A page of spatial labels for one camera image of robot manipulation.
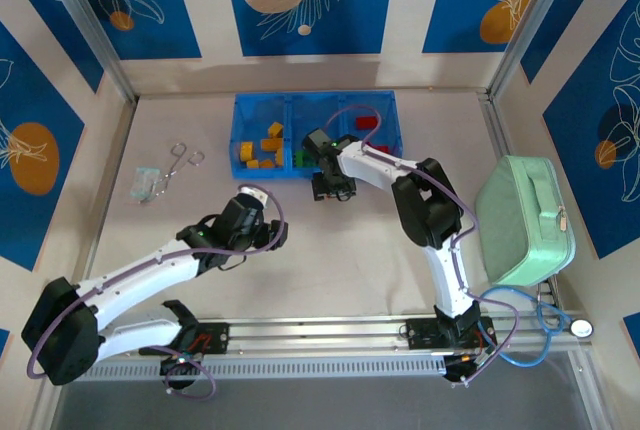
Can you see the mint green zip case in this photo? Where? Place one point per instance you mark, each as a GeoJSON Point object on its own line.
{"type": "Point", "coordinates": [525, 210]}

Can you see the blue stethoscope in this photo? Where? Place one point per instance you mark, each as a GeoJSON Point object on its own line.
{"type": "Point", "coordinates": [582, 327]}

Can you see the metal forceps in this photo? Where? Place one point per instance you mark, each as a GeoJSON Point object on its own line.
{"type": "Point", "coordinates": [162, 182]}

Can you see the aluminium frame post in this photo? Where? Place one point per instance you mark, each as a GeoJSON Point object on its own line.
{"type": "Point", "coordinates": [526, 25]}
{"type": "Point", "coordinates": [89, 25]}

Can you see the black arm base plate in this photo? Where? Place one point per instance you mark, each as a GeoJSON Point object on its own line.
{"type": "Point", "coordinates": [217, 337]}
{"type": "Point", "coordinates": [420, 335]}

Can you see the orange lego brick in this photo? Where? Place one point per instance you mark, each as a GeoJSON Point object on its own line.
{"type": "Point", "coordinates": [253, 164]}
{"type": "Point", "coordinates": [245, 151]}

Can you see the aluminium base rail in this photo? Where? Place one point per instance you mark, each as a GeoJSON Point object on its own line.
{"type": "Point", "coordinates": [320, 345]}

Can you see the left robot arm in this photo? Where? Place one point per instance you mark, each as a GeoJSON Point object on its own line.
{"type": "Point", "coordinates": [140, 275]}

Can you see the clear plastic packet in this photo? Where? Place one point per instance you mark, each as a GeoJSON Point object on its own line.
{"type": "Point", "coordinates": [142, 185]}

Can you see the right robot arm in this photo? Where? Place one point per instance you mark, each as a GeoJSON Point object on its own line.
{"type": "Point", "coordinates": [372, 167]}

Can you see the yellow lego brick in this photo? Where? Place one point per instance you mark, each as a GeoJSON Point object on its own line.
{"type": "Point", "coordinates": [268, 164]}
{"type": "Point", "coordinates": [275, 129]}
{"type": "Point", "coordinates": [271, 144]}

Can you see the black electronics module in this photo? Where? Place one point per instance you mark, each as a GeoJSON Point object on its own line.
{"type": "Point", "coordinates": [460, 367]}
{"type": "Point", "coordinates": [180, 366]}

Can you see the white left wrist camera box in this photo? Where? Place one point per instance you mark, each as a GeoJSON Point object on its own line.
{"type": "Point", "coordinates": [256, 195]}

